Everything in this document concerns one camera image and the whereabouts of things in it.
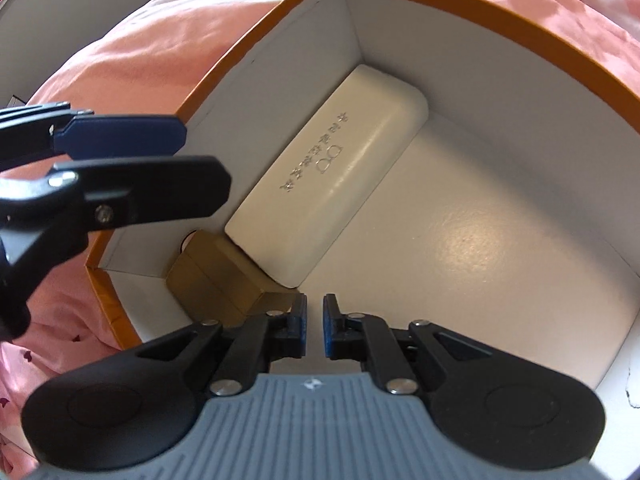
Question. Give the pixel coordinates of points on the white glasses case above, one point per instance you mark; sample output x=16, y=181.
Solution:
x=325, y=175

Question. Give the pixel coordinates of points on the orange cardboard box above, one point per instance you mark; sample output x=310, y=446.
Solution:
x=475, y=240

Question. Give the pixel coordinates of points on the pink printed blanket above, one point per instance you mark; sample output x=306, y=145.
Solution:
x=150, y=60

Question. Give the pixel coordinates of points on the small gold box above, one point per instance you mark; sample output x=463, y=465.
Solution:
x=210, y=280

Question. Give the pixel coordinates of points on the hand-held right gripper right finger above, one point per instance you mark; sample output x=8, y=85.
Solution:
x=330, y=327

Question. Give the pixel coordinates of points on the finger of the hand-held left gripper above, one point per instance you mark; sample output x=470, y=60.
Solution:
x=150, y=185
x=120, y=134

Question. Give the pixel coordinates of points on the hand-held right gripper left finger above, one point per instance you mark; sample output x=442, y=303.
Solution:
x=300, y=327

